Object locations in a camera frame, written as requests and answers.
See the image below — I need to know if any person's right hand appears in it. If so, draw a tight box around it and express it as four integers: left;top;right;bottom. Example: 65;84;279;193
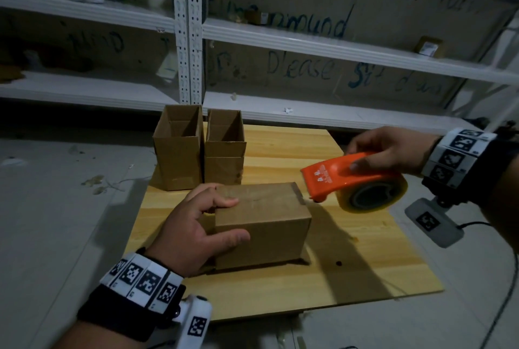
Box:
345;126;443;177

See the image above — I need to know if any person's left hand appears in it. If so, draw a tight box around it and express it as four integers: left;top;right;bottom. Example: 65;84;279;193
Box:
145;183;251;279

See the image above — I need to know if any yellow tape roll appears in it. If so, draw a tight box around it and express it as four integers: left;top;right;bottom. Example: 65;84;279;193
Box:
336;172;408;214

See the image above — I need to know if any brown cardboard box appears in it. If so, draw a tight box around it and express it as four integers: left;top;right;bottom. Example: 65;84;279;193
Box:
152;104;205;191
204;108;247;186

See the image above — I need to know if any brown cardboard blank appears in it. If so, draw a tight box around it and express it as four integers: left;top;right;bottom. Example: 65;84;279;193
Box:
202;181;313;272

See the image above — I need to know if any orange tape dispenser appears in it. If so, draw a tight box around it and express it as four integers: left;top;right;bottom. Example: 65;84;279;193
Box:
300;152;402;212

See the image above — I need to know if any person's right forearm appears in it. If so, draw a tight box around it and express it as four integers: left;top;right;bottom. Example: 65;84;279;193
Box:
486;154;519;240

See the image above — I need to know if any person's left forearm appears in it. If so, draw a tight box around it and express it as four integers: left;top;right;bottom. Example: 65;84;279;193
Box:
52;320;138;349

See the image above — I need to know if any white marker cube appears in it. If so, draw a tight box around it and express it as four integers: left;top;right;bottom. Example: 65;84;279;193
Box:
404;197;464;249

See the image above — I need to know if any black right wristband with markers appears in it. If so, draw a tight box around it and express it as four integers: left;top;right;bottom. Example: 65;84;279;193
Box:
421;127;519;207

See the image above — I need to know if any black wristband with markers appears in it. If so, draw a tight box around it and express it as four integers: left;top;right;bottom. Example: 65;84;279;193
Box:
421;127;519;207
77;249;187;344

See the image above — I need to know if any black left wristband with markers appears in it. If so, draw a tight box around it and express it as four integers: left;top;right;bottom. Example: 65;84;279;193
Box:
77;249;187;344

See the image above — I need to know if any carton with white label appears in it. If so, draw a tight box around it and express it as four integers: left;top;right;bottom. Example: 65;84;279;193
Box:
413;35;445;58

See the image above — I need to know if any white metal shelf rack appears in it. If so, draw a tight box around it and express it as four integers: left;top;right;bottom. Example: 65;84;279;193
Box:
186;0;519;134
0;0;191;114

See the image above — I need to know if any small brown carton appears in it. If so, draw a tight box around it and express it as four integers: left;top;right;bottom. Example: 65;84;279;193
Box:
245;10;270;25

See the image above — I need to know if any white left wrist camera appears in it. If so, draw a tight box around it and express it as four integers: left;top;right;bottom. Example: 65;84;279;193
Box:
172;295;213;349

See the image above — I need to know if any black cable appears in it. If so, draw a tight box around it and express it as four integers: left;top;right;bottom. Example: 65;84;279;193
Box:
458;221;519;349

